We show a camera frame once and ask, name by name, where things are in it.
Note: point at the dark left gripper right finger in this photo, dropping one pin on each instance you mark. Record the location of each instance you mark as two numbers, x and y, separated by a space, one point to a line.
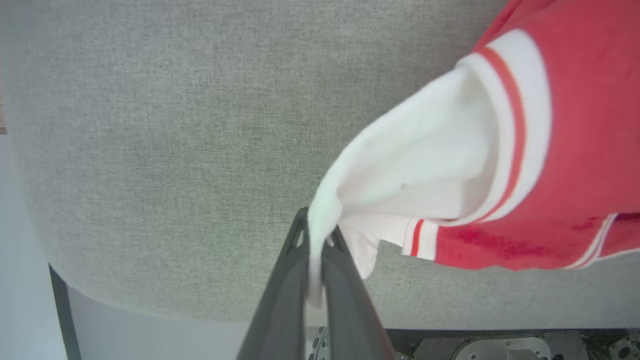
350 310

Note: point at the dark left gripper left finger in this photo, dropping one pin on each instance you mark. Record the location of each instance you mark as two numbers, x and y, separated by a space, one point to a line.
280 310

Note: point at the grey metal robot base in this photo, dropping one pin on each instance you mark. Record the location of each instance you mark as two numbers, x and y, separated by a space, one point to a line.
500 347

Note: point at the red and white shirt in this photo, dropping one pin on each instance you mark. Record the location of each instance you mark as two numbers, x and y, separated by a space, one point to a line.
575 150

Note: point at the black sofa leg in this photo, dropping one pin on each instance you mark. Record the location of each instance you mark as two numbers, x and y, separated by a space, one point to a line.
65 320

